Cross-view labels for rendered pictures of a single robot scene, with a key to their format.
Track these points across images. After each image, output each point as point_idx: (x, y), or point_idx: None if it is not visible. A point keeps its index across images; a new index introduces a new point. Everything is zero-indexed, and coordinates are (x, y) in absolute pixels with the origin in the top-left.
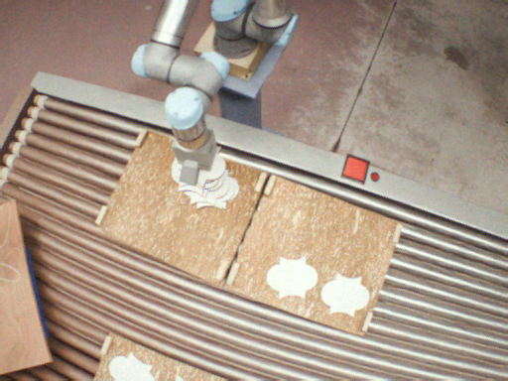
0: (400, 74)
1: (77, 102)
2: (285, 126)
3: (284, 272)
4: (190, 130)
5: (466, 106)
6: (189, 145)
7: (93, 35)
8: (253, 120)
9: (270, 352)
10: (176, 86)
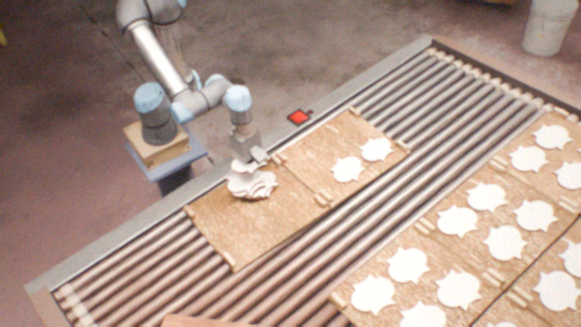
0: (217, 127)
1: (103, 256)
2: None
3: (341, 171)
4: (251, 107)
5: (273, 99)
6: (251, 125)
7: None
8: None
9: (393, 203)
10: None
